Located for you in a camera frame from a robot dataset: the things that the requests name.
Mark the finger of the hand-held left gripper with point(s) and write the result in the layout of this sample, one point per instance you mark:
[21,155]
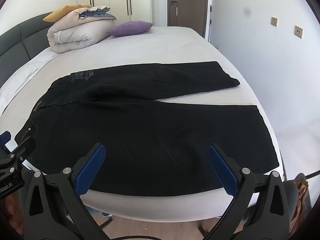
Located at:
[25,146]
[5,138]

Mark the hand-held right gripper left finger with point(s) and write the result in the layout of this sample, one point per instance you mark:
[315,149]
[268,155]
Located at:
[91,170]

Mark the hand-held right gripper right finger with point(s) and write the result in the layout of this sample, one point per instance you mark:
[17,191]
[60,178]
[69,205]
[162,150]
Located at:
[222,170]

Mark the black pants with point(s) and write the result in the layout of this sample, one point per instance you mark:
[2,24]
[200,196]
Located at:
[150,135]

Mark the person's left hand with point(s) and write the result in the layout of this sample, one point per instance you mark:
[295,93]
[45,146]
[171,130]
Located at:
[11,211]

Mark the white pillow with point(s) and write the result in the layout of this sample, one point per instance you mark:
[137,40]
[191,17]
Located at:
[17,80]

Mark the brown bag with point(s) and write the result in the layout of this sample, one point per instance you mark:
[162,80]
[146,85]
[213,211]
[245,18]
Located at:
[302,195]

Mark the grey padded headboard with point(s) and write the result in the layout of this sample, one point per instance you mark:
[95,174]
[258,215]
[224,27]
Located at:
[15,42]

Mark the folded beige duvet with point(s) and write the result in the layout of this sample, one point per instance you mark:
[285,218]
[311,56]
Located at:
[75,35]

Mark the white bed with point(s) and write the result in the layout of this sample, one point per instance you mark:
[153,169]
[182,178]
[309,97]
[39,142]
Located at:
[175,47]

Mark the yellow pillow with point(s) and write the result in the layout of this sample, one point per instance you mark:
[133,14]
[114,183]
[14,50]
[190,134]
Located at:
[60,13]

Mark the purple pillow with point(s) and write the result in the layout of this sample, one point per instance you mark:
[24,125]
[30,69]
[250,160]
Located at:
[130,28]

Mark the brown door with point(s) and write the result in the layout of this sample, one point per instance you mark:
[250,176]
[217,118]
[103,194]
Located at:
[187,5]

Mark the beige wall switch plate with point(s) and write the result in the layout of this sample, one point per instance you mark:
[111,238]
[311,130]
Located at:
[298,31]
[274,21]

